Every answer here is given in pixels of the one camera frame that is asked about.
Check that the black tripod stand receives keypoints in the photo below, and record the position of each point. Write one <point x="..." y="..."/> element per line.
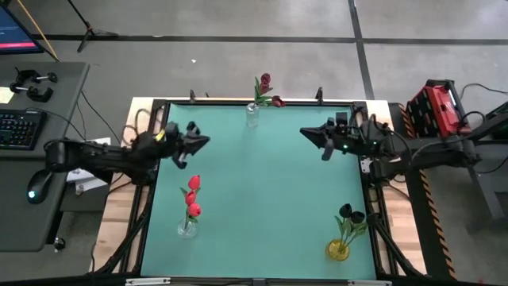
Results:
<point x="90" y="30"/>

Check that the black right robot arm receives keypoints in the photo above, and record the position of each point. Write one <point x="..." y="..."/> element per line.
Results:
<point x="436" y="155"/>

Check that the tall textured clear vase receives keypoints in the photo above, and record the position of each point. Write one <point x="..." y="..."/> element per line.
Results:
<point x="252" y="119"/>

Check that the grey desk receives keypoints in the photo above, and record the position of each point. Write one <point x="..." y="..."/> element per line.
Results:
<point x="24" y="222"/>

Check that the turquoise table mat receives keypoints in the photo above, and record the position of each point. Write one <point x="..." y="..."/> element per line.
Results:
<point x="258" y="198"/>

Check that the black table frame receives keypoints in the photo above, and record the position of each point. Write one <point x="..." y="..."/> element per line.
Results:
<point x="158" y="105"/>

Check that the silver metal bracket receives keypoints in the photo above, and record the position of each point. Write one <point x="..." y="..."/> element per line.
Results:
<point x="369" y="283"/>
<point x="147" y="281"/>

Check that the yellow black hazard strip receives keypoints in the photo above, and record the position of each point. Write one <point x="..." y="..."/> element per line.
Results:
<point x="441" y="238"/>

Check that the wooden stick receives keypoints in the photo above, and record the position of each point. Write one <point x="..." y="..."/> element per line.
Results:
<point x="37" y="29"/>

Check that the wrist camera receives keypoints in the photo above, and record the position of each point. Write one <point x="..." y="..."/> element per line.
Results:
<point x="171" y="129"/>
<point x="341" y="119"/>

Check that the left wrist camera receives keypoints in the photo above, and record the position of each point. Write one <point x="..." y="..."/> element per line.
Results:
<point x="171" y="129"/>

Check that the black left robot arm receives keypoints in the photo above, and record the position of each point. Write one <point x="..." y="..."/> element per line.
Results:
<point x="99" y="157"/>

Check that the yellow glass vase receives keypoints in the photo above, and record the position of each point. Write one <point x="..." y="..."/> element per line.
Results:
<point x="337" y="254"/>

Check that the round clear glass vase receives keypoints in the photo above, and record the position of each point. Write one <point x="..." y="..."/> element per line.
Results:
<point x="182" y="233"/>

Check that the black computer mouse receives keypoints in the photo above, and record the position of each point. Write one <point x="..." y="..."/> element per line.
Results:
<point x="39" y="186"/>

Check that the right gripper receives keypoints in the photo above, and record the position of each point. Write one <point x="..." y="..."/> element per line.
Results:
<point x="345" y="139"/>

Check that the white papers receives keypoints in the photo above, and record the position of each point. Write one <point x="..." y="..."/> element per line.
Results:
<point x="87" y="182"/>

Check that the dark grey side table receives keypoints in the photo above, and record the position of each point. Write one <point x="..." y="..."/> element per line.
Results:
<point x="492" y="186"/>

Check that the yellow sticky note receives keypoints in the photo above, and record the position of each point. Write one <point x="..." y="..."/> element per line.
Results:
<point x="6" y="95"/>

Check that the black round knob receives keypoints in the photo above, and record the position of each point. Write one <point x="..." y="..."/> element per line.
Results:
<point x="58" y="243"/>

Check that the black clamp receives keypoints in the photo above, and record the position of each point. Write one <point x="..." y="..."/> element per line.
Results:
<point x="25" y="74"/>
<point x="37" y="95"/>

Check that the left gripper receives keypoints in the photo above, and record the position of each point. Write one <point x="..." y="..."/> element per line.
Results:
<point x="174" y="145"/>

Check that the black backlit keyboard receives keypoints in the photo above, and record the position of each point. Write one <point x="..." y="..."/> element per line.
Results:
<point x="20" y="129"/>

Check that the bright red tulip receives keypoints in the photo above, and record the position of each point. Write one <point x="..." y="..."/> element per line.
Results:
<point x="194" y="209"/>
<point x="191" y="197"/>
<point x="194" y="182"/>

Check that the blue-screen monitor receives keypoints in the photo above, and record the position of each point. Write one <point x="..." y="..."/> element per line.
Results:
<point x="16" y="32"/>

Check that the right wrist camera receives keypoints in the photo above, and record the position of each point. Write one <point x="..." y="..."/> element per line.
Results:
<point x="341" y="119"/>

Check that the red and black case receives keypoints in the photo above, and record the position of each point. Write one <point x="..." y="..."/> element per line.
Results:
<point x="440" y="107"/>

